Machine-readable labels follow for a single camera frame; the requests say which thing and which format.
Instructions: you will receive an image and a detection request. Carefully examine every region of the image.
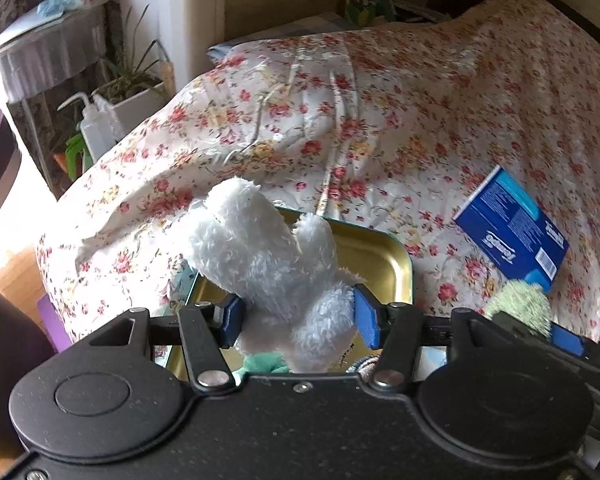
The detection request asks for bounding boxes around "green fuzzy ball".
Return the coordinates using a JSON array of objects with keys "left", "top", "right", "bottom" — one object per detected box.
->
[{"left": 483, "top": 280, "right": 553, "bottom": 338}]

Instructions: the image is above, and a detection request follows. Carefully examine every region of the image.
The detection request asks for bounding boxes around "white and green plush toy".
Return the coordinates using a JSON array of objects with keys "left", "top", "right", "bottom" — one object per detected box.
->
[{"left": 233, "top": 352, "right": 290, "bottom": 385}]

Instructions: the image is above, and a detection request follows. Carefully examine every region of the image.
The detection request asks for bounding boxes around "white fluffy plush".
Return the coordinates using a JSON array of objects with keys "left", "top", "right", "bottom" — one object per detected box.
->
[{"left": 185, "top": 177, "right": 361, "bottom": 373}]

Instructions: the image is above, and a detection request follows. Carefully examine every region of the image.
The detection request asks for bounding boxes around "red striped sock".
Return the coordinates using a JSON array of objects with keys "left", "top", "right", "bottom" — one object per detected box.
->
[{"left": 347, "top": 356, "right": 378, "bottom": 376}]

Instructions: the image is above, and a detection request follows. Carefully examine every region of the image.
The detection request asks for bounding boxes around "gold metal tin tray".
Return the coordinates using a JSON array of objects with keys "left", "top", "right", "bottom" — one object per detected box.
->
[{"left": 166, "top": 206, "right": 414, "bottom": 379}]

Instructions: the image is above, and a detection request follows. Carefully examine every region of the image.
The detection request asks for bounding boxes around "blue Tempo tissue pack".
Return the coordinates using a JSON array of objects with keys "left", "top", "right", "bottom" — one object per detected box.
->
[{"left": 454, "top": 166, "right": 569, "bottom": 292}]

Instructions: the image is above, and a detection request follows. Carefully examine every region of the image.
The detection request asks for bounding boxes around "floral bed sheet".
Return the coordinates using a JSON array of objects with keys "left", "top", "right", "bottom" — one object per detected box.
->
[{"left": 36, "top": 0, "right": 600, "bottom": 340}]

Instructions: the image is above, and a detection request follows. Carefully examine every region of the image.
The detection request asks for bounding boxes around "white squeeze bottle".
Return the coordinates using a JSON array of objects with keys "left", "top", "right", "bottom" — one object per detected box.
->
[{"left": 57, "top": 92, "right": 116, "bottom": 162}]

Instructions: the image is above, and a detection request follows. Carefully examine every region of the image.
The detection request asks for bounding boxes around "potted green plant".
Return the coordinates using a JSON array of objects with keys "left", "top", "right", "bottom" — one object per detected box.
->
[{"left": 92, "top": 6, "right": 173, "bottom": 136}]

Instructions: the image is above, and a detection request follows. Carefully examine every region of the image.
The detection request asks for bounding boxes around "silver round side table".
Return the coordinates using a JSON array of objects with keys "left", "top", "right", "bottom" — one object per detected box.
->
[{"left": 0, "top": 3, "right": 106, "bottom": 196}]

